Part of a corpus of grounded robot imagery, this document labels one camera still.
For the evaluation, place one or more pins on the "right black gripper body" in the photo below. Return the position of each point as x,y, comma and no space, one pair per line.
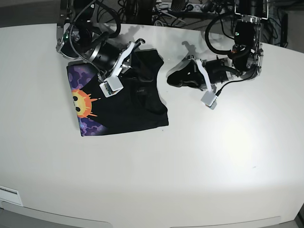
105,56

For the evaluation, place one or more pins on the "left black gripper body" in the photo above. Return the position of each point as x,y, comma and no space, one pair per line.
219,70

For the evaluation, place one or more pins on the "black T-shirt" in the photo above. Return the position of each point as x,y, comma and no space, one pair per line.
137,107

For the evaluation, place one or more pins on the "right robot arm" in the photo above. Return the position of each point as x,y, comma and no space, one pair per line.
89,30

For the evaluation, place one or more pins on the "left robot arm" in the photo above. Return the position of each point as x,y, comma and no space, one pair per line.
243,60

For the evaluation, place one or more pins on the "white power strip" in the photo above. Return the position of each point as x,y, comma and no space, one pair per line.
207,7

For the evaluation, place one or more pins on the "white label plate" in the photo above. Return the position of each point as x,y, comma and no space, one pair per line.
10,196

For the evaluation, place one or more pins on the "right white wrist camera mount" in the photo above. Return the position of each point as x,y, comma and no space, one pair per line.
112,84

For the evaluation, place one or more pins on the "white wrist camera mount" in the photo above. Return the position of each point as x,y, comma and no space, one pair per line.
210,97
112,84

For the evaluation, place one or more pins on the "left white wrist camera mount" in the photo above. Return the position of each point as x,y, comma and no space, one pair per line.
210,97

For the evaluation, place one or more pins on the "black table pedestal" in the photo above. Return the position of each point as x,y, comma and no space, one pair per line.
139,11

